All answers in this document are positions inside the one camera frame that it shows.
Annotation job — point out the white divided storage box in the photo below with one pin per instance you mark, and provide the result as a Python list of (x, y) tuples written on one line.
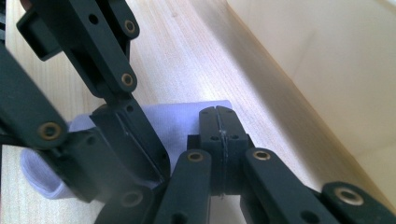
[(336, 71)]

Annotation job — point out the light purple sock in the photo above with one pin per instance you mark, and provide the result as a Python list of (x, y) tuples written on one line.
[(177, 121)]

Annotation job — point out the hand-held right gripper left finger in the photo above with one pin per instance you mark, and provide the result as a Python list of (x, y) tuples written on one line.
[(207, 130)]

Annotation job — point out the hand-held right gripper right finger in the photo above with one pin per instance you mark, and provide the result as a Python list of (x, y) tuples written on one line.
[(233, 140)]

